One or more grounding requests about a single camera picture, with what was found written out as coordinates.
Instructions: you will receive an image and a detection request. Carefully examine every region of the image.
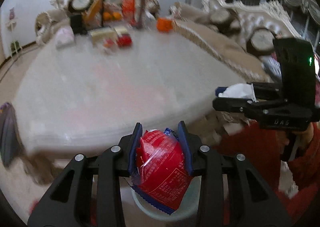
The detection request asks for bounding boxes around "white tissue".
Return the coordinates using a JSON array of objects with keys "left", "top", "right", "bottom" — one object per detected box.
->
[{"left": 217, "top": 83, "right": 257, "bottom": 102}]

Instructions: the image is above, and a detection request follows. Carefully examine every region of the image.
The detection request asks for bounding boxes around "black box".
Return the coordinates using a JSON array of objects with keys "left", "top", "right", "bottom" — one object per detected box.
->
[{"left": 69, "top": 14, "right": 87, "bottom": 35}]

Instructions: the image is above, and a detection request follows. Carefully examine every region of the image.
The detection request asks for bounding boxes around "white mesh trash bin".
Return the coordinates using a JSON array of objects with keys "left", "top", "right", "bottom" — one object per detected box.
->
[{"left": 131, "top": 176, "right": 201, "bottom": 222}]

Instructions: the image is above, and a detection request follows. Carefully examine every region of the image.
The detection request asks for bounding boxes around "round wood-pattern cushion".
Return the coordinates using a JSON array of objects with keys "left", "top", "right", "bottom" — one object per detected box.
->
[{"left": 246, "top": 27, "right": 276, "bottom": 53}]

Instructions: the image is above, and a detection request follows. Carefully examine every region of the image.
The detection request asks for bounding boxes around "cream long box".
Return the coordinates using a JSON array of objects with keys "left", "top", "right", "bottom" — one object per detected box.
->
[{"left": 88, "top": 27, "right": 118, "bottom": 46}]

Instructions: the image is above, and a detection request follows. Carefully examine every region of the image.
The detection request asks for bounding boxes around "orange fruit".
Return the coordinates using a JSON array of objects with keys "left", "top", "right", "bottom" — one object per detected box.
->
[
  {"left": 112, "top": 12, "right": 123, "bottom": 21},
  {"left": 103, "top": 12, "right": 113, "bottom": 21}
]

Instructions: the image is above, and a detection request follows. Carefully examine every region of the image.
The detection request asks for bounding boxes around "clear pastry packet red label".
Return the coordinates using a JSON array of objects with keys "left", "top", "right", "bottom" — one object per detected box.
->
[{"left": 103, "top": 38, "right": 117, "bottom": 51}]

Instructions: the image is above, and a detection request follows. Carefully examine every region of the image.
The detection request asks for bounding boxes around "orange cup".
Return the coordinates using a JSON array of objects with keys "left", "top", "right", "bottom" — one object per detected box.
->
[{"left": 156, "top": 18, "right": 173, "bottom": 32}]

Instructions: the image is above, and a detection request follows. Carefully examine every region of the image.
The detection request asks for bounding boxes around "ornate white armchair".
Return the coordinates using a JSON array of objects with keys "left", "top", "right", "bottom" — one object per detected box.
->
[{"left": 35, "top": 0, "right": 161, "bottom": 45}]

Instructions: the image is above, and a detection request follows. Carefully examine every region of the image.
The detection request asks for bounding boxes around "person's right hand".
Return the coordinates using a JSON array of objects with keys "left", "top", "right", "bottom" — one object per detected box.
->
[{"left": 274, "top": 121, "right": 315, "bottom": 155}]

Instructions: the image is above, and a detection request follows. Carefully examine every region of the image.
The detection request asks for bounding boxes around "red white wrapper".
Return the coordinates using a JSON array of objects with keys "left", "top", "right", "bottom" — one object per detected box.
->
[{"left": 117, "top": 34, "right": 132, "bottom": 47}]

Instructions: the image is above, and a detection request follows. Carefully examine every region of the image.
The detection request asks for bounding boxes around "small white box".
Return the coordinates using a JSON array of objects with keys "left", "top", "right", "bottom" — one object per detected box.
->
[{"left": 114, "top": 26, "right": 129, "bottom": 37}]

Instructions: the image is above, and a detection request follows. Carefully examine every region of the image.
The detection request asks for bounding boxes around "ornate white sofa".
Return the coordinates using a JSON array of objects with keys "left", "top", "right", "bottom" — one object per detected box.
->
[{"left": 170, "top": 0, "right": 300, "bottom": 82}]

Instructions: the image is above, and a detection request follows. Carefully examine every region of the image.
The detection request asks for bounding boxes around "red snack bag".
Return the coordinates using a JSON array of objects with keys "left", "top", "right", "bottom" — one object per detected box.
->
[{"left": 131, "top": 128, "right": 193, "bottom": 210}]

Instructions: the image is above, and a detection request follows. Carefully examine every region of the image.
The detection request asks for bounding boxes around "orange red gift box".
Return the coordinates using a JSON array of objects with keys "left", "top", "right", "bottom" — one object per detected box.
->
[{"left": 121, "top": 0, "right": 135, "bottom": 23}]

